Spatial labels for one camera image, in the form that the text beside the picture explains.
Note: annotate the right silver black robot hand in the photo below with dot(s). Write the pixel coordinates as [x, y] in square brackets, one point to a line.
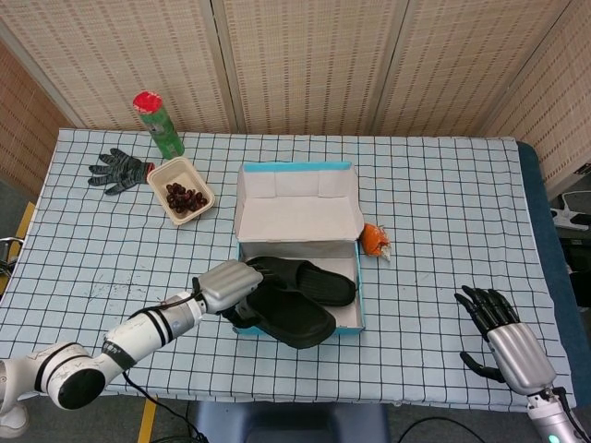
[522, 350]

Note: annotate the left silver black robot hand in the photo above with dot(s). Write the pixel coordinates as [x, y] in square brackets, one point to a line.
[226, 283]

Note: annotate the black rubber slipper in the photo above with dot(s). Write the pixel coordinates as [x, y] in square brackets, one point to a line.
[295, 320]
[323, 283]

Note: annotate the blue cardboard shoe box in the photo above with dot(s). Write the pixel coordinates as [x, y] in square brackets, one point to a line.
[295, 212]

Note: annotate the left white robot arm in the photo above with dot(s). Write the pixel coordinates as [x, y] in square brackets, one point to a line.
[138, 332]

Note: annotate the pile of dark red cherries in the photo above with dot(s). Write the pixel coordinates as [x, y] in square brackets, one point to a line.
[184, 198]

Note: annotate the beige food container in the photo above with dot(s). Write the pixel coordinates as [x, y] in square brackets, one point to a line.
[180, 173]

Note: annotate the crumpled orange snack bag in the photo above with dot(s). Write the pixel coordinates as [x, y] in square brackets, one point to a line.
[371, 240]

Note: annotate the green can with red lid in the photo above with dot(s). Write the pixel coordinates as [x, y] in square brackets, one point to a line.
[161, 127]

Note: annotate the dark blue table pad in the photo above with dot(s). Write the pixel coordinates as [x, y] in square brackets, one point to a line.
[535, 175]

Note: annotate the blue checkered tablecloth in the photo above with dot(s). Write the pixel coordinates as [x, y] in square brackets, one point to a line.
[415, 194]

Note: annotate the woven bamboo screen panel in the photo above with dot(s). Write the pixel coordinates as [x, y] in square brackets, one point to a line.
[23, 129]
[461, 60]
[563, 115]
[309, 60]
[138, 60]

